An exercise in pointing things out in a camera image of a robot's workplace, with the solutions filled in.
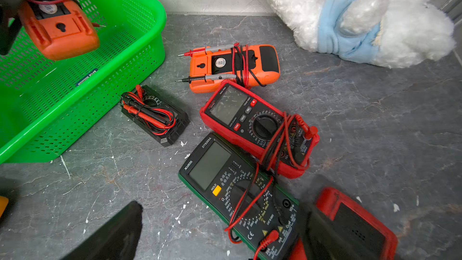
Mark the blue barcode label sticker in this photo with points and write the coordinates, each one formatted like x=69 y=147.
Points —
x=81 y=81

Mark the green plastic basket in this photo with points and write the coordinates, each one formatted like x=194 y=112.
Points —
x=42 y=111

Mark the red multimeter brown screen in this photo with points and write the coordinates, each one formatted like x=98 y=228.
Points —
x=349 y=215

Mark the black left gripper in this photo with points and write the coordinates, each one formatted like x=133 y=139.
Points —
x=10 y=23

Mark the orange multimeter back side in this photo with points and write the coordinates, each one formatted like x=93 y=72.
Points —
x=247 y=65

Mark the white plush dog blue shirt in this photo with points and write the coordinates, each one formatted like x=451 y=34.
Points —
x=385 y=33

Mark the dark green multimeter yellow button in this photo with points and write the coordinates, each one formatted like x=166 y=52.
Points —
x=254 y=207

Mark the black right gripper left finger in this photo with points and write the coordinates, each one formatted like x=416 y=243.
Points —
x=116 y=240

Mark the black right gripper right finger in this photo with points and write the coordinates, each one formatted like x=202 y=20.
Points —
x=322 y=240

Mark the red multimeter with leads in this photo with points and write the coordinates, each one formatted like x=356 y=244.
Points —
x=282 y=143

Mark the black multimeter red leads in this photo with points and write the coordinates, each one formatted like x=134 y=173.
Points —
x=156 y=113

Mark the orange multimeter with black leads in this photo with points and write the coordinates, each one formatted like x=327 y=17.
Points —
x=59 y=28

